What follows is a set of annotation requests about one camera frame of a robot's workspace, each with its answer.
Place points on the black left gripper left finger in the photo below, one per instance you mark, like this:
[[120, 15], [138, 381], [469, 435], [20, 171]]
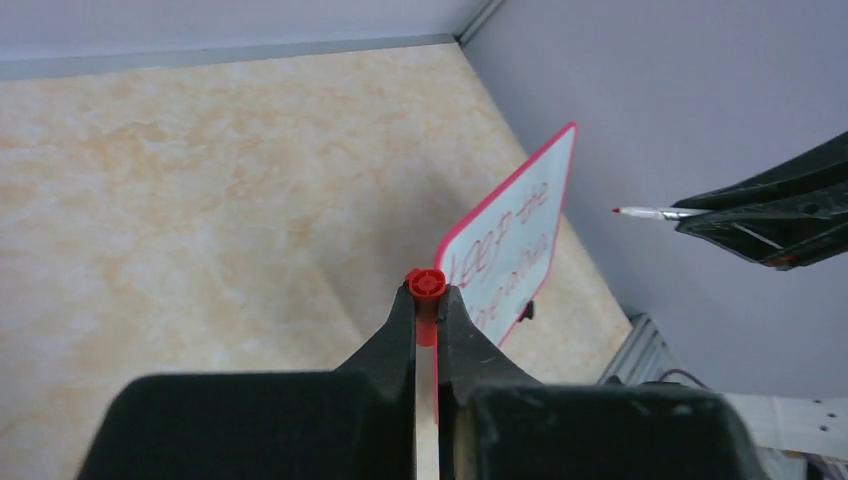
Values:
[[356, 421]]

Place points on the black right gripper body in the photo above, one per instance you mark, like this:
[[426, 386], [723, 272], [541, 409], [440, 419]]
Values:
[[792, 215]]

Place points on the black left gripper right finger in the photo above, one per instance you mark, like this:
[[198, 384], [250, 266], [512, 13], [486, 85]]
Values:
[[498, 422]]

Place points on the red and white marker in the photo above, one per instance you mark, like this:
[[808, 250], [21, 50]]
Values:
[[664, 214]]

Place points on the red marker cap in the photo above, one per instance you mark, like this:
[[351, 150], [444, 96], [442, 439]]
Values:
[[426, 286]]

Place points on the pink framed whiteboard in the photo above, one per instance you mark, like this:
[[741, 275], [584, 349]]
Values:
[[500, 254]]

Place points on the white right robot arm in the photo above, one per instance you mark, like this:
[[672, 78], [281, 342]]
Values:
[[814, 430]]

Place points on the black whiteboard foot clip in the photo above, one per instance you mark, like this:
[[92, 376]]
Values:
[[528, 312]]

